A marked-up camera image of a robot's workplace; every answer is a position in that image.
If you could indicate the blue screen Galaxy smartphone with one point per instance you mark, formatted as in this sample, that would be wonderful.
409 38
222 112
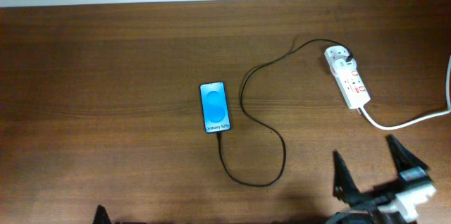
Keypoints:
215 107

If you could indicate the white power strip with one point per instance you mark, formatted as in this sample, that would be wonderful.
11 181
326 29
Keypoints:
351 85

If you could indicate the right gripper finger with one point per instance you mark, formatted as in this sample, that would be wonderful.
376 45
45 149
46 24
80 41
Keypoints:
344 188
403 159

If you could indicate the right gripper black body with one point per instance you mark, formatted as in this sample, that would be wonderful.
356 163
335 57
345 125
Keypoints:
371 205

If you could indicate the white USB charger adapter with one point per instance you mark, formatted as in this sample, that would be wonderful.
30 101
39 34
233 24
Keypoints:
342 66

